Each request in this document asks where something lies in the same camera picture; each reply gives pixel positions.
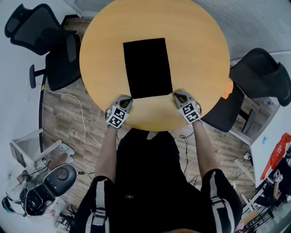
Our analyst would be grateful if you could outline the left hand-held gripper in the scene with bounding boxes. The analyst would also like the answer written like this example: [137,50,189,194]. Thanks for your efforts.
[105,96,133,130]

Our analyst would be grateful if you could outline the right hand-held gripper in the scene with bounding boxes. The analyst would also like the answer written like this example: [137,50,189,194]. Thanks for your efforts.
[173,91,203,125]

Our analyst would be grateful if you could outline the black drawstring bag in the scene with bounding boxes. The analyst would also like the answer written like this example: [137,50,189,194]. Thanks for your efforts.
[122,37,174,99]

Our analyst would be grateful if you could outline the person's left forearm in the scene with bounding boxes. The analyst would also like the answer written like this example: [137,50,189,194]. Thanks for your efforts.
[94,124,119,183]

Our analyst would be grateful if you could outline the person's right forearm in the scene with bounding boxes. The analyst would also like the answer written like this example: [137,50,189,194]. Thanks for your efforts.
[192,119,221,176]

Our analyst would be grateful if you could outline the another person's forearm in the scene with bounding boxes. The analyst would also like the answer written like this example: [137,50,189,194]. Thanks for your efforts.
[273,181,283,199]

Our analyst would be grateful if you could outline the grey desk leg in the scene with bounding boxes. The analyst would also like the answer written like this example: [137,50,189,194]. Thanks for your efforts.
[241,108,255,135]

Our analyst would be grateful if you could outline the black padded office chair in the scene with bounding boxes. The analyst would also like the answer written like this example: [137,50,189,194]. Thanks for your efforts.
[201,47,291,133]

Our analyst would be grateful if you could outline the person's black striped shirt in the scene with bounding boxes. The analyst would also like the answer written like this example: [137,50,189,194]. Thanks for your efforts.
[74,127,243,233]

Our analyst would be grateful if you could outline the black mesh office chair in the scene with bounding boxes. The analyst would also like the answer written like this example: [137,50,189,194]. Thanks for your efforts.
[4,3,83,92]

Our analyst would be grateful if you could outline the orange cloth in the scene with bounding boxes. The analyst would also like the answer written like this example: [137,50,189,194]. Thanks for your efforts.
[260,132,291,181]

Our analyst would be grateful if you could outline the white floor cable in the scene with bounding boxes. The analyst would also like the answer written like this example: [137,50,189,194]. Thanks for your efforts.
[42,87,102,148]

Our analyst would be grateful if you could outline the black floor cable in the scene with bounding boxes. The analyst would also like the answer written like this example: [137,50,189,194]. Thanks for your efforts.
[179,134,199,187]

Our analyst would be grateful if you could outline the white desk leg frame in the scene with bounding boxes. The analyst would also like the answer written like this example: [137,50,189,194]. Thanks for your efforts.
[233,157,256,183]
[9,128,63,169]

